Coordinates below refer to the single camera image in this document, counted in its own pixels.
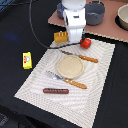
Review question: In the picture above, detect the orange toy bread loaf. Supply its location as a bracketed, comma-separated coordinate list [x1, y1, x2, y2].
[54, 31, 68, 43]

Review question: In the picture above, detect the red toy tomato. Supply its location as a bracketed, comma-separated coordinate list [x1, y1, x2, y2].
[80, 38, 92, 49]

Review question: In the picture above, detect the yellow toy box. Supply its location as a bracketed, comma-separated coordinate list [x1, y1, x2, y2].
[23, 52, 32, 69]

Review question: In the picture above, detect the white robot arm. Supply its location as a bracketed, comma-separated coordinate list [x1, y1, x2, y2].
[62, 0, 86, 43]

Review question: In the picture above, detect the round beige plate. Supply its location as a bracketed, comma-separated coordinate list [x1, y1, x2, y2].
[56, 55, 84, 79]

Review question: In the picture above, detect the white woven placemat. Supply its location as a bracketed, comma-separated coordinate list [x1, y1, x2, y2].
[15, 39, 115, 128]

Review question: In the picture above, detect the brown toy sausage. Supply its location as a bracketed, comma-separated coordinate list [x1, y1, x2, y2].
[43, 88, 69, 94]

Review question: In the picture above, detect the grey toy pot left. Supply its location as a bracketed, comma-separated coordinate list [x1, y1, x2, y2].
[57, 3, 64, 19]

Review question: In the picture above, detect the grey toy pot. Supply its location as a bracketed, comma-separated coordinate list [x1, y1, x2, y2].
[85, 0, 105, 25]
[57, 3, 64, 19]

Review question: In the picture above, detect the grey toy pot middle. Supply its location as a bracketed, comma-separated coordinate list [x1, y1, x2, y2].
[85, 0, 105, 25]

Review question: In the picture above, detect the beige bowl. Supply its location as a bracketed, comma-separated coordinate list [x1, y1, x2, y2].
[118, 4, 128, 30]

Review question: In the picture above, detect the fork with orange handle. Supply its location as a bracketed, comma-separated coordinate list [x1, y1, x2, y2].
[45, 71, 87, 89]

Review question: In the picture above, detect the knife with orange handle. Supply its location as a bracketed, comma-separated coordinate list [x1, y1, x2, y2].
[60, 50, 98, 63]

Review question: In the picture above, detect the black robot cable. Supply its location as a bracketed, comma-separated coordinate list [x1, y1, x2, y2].
[27, 0, 69, 50]

